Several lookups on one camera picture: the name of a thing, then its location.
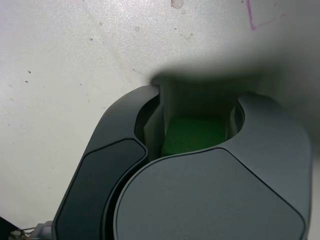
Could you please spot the green cube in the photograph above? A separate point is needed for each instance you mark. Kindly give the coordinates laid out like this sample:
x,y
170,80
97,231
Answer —
x,y
192,135

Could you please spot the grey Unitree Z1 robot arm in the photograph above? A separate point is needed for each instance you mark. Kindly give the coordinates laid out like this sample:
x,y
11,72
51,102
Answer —
x,y
43,230

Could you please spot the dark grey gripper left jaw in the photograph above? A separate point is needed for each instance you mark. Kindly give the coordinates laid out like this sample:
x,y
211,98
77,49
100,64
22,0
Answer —
x,y
100,175

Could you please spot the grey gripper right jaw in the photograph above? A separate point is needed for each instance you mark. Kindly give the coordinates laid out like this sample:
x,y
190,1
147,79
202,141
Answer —
x,y
200,200

